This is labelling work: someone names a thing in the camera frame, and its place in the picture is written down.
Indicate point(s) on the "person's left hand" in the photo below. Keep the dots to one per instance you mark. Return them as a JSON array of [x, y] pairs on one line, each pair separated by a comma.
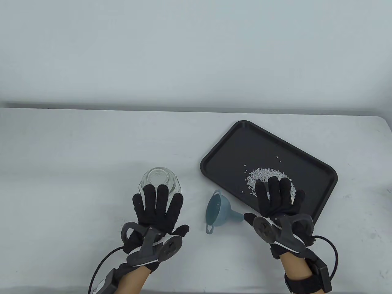
[[159, 211]]

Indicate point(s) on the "person's right hand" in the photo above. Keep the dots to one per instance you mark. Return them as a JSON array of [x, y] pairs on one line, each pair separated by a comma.
[[275, 202]]

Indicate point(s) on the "pile of white rice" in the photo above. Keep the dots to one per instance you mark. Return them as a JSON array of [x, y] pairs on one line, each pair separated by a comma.
[[260, 176]]

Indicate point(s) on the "clear glass jar lid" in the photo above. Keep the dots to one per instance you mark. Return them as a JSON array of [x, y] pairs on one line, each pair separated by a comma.
[[159, 176]]

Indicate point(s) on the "blue plastic funnel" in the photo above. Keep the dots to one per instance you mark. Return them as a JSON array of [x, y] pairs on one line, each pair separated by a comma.
[[216, 211]]

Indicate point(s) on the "black food tray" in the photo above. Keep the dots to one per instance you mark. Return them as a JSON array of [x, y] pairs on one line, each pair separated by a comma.
[[245, 147]]

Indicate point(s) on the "person's left forearm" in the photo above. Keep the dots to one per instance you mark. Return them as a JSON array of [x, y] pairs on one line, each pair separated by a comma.
[[134, 281]]

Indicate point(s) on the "person's right forearm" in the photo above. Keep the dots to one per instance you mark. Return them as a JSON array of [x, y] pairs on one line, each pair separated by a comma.
[[295, 266]]

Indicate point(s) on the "grey tracking controller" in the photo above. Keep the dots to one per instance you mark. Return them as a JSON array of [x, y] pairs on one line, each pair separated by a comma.
[[288, 235], [147, 251]]

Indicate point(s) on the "black wrist sensor box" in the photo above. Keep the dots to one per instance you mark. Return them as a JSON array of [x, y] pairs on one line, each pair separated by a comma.
[[105, 281], [321, 274]]

